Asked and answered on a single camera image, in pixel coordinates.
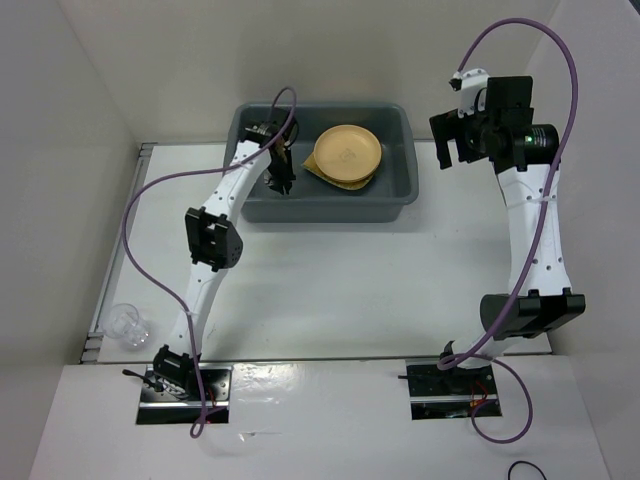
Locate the woven bamboo tray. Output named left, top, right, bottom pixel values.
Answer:
left=300, top=149, right=375, bottom=194

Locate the yellow bear plate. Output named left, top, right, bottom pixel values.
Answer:
left=313, top=125, right=382, bottom=183
left=324, top=174, right=375, bottom=191

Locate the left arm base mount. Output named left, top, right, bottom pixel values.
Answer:
left=122, top=363, right=234, bottom=425

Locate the clear glass cup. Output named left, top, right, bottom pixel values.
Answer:
left=271, top=139, right=291, bottom=163
left=101, top=303, right=150, bottom=349

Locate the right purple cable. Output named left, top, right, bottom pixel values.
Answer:
left=437, top=18, right=580, bottom=443

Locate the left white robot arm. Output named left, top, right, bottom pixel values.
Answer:
left=153, top=108, right=298, bottom=400

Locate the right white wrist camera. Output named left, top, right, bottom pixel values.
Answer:
left=449, top=68, right=490, bottom=118

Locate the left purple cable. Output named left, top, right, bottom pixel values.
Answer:
left=121, top=87, right=299, bottom=437

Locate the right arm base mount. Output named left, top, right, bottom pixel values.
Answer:
left=398, top=359, right=502, bottom=420

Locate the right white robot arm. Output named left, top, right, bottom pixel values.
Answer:
left=430, top=69, right=586, bottom=393

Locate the grey plastic bin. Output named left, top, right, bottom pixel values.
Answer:
left=241, top=101, right=419, bottom=223

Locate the black cable loop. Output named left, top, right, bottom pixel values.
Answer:
left=508, top=460, right=548, bottom=480

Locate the purple cable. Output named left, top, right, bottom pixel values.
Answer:
left=437, top=18, right=580, bottom=443
left=121, top=87, right=299, bottom=437

